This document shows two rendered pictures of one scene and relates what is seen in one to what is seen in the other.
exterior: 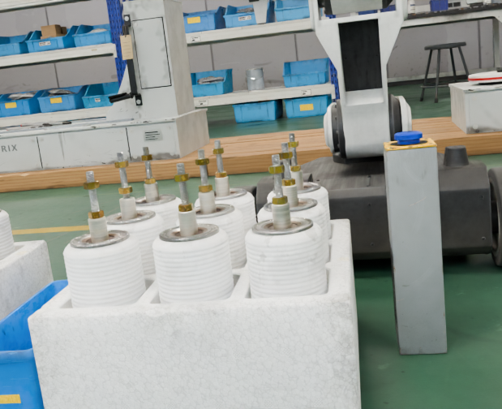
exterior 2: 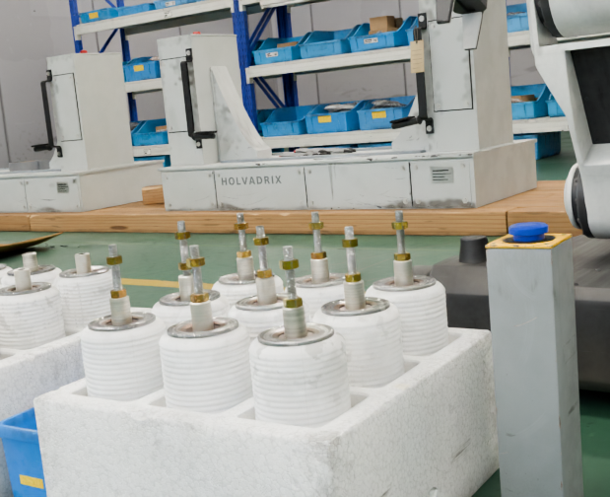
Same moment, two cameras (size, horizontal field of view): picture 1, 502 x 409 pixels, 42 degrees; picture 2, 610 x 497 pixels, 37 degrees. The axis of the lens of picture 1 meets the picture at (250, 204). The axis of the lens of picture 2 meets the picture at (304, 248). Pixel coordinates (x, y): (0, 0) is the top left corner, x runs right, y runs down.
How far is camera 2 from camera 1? 0.41 m
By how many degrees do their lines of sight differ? 24
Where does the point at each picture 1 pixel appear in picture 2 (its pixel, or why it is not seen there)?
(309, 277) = (306, 403)
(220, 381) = not seen: outside the picture
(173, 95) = (475, 121)
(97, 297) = (101, 388)
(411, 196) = (517, 314)
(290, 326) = (266, 460)
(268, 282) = (260, 401)
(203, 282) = (197, 390)
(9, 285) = not seen: hidden behind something
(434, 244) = (548, 385)
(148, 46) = (445, 55)
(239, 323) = (216, 445)
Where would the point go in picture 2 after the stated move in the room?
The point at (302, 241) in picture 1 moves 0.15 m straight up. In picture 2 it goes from (297, 358) to (282, 198)
